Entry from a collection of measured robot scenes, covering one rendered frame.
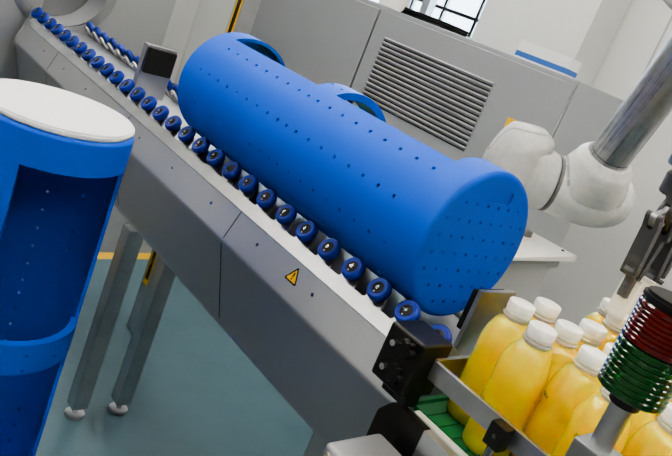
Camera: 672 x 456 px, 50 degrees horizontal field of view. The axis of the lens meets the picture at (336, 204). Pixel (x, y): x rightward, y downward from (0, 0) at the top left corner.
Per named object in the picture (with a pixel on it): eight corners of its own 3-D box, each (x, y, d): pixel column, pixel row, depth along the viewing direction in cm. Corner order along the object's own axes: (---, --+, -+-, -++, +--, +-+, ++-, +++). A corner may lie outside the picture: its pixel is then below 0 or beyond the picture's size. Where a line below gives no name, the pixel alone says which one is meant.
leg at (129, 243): (79, 407, 218) (139, 223, 202) (86, 420, 214) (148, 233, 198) (61, 409, 214) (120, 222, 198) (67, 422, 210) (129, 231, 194)
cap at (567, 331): (547, 326, 102) (553, 315, 102) (568, 331, 104) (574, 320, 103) (562, 340, 99) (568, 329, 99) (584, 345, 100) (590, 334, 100)
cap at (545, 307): (532, 302, 110) (537, 292, 110) (556, 313, 110) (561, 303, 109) (532, 310, 107) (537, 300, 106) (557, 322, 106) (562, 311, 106)
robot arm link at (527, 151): (463, 184, 196) (495, 108, 190) (525, 206, 197) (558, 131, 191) (473, 200, 180) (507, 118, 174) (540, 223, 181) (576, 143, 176)
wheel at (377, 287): (381, 277, 129) (378, 271, 127) (398, 290, 126) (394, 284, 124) (363, 294, 128) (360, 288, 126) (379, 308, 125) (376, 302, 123)
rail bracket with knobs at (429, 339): (405, 374, 114) (430, 318, 111) (436, 402, 109) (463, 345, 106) (361, 379, 107) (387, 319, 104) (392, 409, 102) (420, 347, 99)
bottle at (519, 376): (511, 453, 103) (569, 343, 98) (498, 472, 97) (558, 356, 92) (468, 426, 106) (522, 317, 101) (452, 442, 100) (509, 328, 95)
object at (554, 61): (524, 61, 313) (531, 44, 311) (574, 80, 301) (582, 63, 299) (513, 56, 303) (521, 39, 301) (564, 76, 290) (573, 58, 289)
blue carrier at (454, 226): (252, 146, 197) (289, 48, 191) (486, 318, 138) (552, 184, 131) (161, 127, 178) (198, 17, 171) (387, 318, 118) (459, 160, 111)
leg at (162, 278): (122, 403, 228) (183, 227, 212) (129, 415, 224) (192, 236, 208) (105, 405, 224) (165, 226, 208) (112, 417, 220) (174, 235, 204)
